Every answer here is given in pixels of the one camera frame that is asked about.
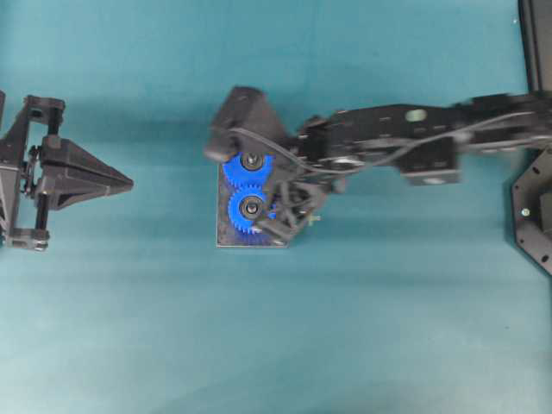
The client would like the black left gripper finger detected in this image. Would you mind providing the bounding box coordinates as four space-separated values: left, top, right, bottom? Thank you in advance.
36 183 132 210
41 135 133 190

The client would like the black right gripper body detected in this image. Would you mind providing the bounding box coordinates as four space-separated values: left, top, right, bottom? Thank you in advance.
254 167 348 240

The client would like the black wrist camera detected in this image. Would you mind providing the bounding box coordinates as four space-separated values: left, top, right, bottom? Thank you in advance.
204 86 289 163

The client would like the large blue gear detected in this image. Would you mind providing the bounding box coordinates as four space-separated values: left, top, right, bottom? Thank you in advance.
223 152 273 187

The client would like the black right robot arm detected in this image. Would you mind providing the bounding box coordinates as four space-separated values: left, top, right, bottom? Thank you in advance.
252 91 551 242

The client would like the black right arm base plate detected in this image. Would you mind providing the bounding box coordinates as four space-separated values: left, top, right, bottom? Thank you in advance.
507 146 551 278

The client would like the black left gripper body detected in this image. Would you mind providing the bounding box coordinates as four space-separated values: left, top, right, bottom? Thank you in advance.
1 95 66 252

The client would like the dark gear base plate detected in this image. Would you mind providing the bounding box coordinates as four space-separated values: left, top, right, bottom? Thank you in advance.
216 152 288 248

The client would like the black aluminium frame rail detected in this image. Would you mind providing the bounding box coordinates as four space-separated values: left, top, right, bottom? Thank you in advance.
517 0 552 91

